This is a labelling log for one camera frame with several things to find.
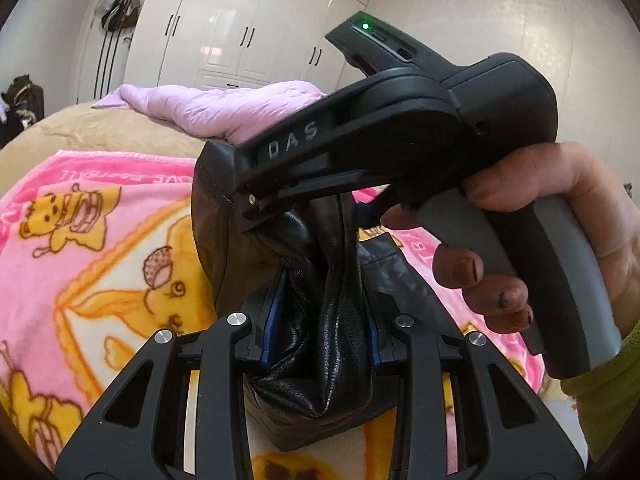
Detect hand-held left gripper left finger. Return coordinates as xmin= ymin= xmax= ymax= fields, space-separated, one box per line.
xmin=54 ymin=267 xmax=288 ymax=480

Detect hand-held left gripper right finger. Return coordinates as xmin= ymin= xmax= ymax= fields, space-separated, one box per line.
xmin=362 ymin=285 xmax=586 ymax=480

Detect tan bed sheet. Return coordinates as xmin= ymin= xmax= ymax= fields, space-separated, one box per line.
xmin=0 ymin=100 xmax=206 ymax=191

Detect black leather jacket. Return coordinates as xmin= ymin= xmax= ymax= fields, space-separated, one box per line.
xmin=191 ymin=140 xmax=461 ymax=453

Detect white glossy wardrobe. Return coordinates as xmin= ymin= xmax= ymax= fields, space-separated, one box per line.
xmin=122 ymin=0 xmax=378 ymax=101

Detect hanging dark bags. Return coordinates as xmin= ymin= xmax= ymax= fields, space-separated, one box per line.
xmin=100 ymin=0 xmax=143 ymax=31

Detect person's right hand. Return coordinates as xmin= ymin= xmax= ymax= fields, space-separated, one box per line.
xmin=380 ymin=141 xmax=640 ymax=336

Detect lilac quilt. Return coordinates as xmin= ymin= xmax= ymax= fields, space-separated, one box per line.
xmin=92 ymin=82 xmax=328 ymax=145

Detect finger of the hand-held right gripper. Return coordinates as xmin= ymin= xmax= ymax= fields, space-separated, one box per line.
xmin=232 ymin=75 xmax=382 ymax=234

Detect white door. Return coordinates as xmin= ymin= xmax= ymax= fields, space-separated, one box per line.
xmin=75 ymin=0 xmax=161 ymax=106

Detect pink cartoon printed blanket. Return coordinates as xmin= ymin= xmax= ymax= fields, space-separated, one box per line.
xmin=0 ymin=149 xmax=601 ymax=480

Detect person's right forearm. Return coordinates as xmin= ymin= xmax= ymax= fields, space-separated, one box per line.
xmin=560 ymin=320 xmax=640 ymax=466

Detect dark clothes pile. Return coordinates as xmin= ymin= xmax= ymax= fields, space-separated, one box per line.
xmin=0 ymin=75 xmax=46 ymax=146

